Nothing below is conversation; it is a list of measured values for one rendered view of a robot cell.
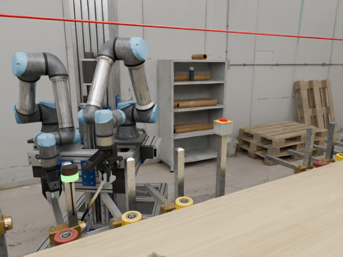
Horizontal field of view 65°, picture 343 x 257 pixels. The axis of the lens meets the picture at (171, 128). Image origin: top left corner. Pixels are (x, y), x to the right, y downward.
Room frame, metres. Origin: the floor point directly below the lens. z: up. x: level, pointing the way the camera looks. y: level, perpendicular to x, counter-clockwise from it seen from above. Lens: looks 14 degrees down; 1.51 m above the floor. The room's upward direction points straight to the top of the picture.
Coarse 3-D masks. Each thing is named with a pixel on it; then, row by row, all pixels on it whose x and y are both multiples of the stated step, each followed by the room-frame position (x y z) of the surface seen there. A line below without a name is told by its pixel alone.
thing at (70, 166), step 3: (63, 165) 0.94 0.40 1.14; (66, 165) 0.94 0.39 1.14; (69, 165) 0.94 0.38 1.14; (72, 165) 0.94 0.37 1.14; (75, 165) 0.94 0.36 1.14; (63, 168) 0.91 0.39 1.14; (66, 168) 0.91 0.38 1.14; (69, 168) 0.91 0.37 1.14; (72, 168) 0.91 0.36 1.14; (66, 183) 0.95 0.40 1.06; (69, 183) 0.92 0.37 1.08; (72, 183) 0.96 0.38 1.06; (72, 195) 0.95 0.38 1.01; (72, 198) 0.95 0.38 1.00; (72, 201) 0.95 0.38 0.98; (72, 204) 0.95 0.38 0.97; (72, 207) 0.95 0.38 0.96; (72, 210) 0.95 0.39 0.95; (72, 213) 0.95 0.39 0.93
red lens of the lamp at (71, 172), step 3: (60, 168) 0.91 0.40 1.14; (75, 168) 0.92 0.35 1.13; (63, 171) 0.90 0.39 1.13; (66, 171) 0.90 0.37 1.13; (69, 171) 0.90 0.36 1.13; (72, 171) 0.91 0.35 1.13; (75, 171) 0.92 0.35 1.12; (63, 174) 0.90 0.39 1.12; (66, 174) 0.90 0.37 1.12; (69, 174) 0.90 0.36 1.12; (72, 174) 0.91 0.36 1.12
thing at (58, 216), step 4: (52, 200) 1.19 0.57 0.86; (56, 200) 1.19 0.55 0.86; (52, 204) 1.15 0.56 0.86; (56, 204) 1.15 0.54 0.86; (52, 208) 1.14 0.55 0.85; (56, 208) 1.12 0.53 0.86; (56, 212) 1.08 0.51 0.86; (60, 212) 1.08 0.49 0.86; (56, 216) 1.05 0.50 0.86; (60, 216) 1.05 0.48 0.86; (56, 220) 1.02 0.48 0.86; (60, 220) 1.02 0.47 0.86; (56, 224) 1.01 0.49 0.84; (60, 224) 0.99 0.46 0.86
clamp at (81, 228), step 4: (64, 224) 0.97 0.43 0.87; (80, 224) 0.98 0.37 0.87; (84, 224) 0.98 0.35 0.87; (48, 228) 0.94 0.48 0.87; (56, 228) 0.94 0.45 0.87; (60, 228) 0.94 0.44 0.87; (64, 228) 0.94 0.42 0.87; (76, 228) 0.95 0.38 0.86; (80, 228) 0.96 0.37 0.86; (84, 228) 0.97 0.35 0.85; (48, 232) 0.93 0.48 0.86; (52, 232) 0.92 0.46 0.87; (56, 232) 0.92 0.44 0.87; (80, 232) 0.96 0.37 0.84; (84, 232) 0.97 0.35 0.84; (52, 236) 0.91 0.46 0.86; (80, 236) 0.96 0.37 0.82; (52, 240) 0.91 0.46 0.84; (52, 244) 0.91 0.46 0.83
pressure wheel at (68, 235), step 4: (68, 228) 0.89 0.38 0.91; (72, 228) 0.89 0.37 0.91; (60, 232) 0.87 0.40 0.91; (64, 232) 0.87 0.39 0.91; (68, 232) 0.87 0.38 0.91; (72, 232) 0.87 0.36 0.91; (76, 232) 0.87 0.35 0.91; (56, 236) 0.84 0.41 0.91; (60, 236) 0.85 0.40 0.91; (64, 236) 0.85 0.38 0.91; (68, 236) 0.85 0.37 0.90; (72, 236) 0.84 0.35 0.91; (76, 236) 0.85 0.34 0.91; (56, 240) 0.82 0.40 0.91; (60, 240) 0.82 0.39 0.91; (64, 240) 0.82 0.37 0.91; (68, 240) 0.82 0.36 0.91; (72, 240) 0.83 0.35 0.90; (56, 244) 0.82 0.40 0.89; (60, 244) 0.81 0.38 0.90
